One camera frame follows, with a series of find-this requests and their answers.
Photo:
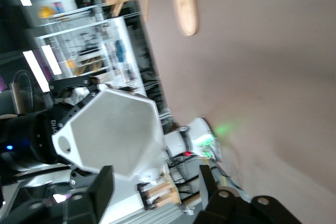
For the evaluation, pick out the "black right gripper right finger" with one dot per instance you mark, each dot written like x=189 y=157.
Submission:
x=236 y=208

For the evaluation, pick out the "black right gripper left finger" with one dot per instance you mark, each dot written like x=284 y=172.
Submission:
x=78 y=208

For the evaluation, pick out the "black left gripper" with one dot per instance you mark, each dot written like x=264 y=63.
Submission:
x=26 y=137

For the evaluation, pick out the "white hexagonal cup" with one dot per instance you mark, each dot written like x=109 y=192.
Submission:
x=113 y=129

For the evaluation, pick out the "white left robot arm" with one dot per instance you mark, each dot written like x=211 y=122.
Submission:
x=194 y=132

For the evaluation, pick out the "wooden cup rack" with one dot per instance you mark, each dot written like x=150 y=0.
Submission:
x=187 y=9

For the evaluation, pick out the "light wooden crate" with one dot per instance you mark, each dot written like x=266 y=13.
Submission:
x=162 y=190

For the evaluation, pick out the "white shelf unit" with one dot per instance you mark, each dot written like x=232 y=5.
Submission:
x=78 y=48

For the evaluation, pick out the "blue item on shelf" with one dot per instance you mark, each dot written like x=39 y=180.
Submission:
x=120 y=49

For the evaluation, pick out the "yellow helmet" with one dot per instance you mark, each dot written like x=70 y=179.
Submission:
x=46 y=12

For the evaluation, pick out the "brown table cover sheet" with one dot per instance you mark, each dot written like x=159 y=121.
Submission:
x=262 y=77

